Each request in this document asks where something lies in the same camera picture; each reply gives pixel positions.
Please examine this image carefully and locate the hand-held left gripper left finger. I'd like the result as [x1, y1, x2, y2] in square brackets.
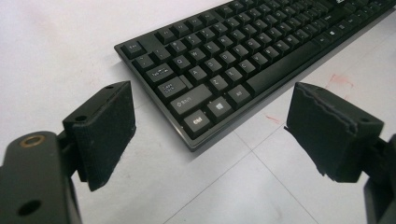
[62, 80, 137, 192]

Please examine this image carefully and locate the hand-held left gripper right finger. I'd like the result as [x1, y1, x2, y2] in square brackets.
[283, 81, 385, 184]

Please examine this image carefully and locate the black computer keyboard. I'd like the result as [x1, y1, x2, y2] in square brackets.
[113, 0, 396, 152]

